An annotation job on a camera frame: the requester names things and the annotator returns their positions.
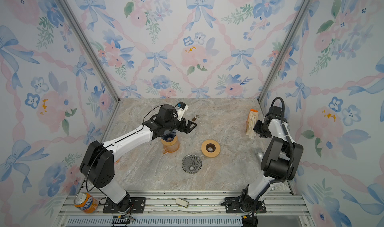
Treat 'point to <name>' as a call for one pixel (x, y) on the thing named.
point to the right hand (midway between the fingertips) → (259, 129)
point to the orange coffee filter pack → (252, 118)
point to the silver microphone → (259, 156)
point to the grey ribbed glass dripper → (191, 163)
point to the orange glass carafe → (172, 146)
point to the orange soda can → (85, 202)
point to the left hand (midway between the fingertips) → (191, 120)
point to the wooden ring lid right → (210, 148)
